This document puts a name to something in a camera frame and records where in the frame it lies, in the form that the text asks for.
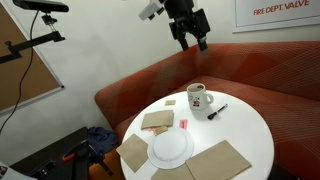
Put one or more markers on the brown paper napkin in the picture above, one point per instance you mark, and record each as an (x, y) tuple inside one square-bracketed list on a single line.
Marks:
[(157, 119), (216, 161), (132, 152)]

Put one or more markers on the small brown paper packet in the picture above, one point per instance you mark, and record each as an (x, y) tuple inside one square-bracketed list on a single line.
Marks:
[(170, 102), (160, 130)]

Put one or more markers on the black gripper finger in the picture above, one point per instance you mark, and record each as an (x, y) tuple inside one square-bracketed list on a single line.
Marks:
[(180, 31), (201, 30)]

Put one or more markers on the black metal stand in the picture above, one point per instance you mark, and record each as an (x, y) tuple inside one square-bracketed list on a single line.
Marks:
[(88, 156)]

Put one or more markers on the black stereo camera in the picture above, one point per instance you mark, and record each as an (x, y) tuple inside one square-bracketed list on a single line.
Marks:
[(40, 5)]

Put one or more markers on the blue crumpled cloth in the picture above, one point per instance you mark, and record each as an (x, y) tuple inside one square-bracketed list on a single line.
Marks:
[(101, 138)]

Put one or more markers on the black cabinet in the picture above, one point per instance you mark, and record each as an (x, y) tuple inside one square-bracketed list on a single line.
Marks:
[(50, 156)]

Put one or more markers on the cork board with white frame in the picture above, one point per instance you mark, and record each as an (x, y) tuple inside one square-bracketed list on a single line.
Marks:
[(36, 80)]

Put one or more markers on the plain pink packet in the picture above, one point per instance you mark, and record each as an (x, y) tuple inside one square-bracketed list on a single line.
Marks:
[(151, 128)]

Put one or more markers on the orange patterned sofa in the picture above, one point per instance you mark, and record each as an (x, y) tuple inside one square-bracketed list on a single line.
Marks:
[(266, 73)]

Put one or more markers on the white mug with cartoon print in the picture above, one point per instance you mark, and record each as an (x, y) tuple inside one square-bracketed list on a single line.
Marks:
[(196, 100)]

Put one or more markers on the pink packet with dark print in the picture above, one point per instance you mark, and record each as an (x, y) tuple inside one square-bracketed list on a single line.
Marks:
[(183, 124)]

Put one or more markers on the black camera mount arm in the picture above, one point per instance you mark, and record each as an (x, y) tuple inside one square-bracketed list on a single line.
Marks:
[(33, 41)]

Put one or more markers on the white round plate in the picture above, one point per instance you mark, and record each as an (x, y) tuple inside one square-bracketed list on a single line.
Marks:
[(170, 148)]

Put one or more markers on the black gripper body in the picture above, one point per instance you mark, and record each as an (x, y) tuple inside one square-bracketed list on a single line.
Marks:
[(180, 8)]

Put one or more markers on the white device with sticker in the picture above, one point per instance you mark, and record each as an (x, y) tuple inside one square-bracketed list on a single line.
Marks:
[(13, 175)]

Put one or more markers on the fire dept valve sign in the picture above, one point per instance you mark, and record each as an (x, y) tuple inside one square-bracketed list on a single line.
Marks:
[(276, 11)]

